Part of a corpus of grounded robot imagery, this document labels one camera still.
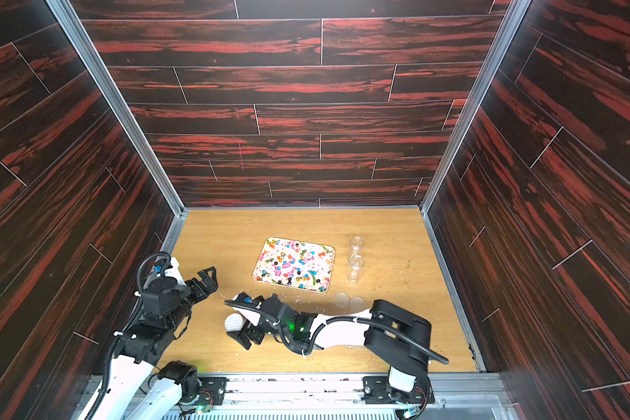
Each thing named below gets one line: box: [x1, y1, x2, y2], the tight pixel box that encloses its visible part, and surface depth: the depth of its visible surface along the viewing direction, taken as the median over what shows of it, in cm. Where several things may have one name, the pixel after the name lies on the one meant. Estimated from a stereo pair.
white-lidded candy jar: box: [224, 313, 245, 332], surface depth 77 cm
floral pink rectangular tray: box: [252, 236, 336, 294], surface depth 103 cm
